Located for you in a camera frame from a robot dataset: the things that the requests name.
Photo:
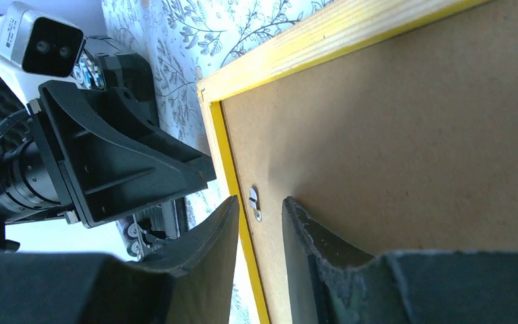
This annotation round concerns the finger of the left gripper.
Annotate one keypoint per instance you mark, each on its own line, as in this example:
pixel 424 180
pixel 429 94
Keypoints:
pixel 107 64

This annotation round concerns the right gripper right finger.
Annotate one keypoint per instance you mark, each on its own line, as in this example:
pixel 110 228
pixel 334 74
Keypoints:
pixel 332 281

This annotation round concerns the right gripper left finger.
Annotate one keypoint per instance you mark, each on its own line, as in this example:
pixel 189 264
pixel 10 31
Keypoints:
pixel 188 280

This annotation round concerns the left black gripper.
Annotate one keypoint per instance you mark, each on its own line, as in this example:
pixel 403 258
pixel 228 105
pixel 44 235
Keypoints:
pixel 93 153

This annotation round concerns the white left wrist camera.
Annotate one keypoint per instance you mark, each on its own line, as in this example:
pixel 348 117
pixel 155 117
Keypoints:
pixel 36 47

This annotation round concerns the black poker chip case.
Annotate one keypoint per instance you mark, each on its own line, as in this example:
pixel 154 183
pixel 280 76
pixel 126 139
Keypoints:
pixel 130 238

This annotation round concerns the floral patterned table mat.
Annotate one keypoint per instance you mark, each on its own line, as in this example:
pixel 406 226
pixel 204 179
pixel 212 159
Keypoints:
pixel 185 41

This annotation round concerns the yellow wooden picture frame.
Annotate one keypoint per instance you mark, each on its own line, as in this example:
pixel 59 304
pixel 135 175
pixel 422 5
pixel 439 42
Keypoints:
pixel 321 40

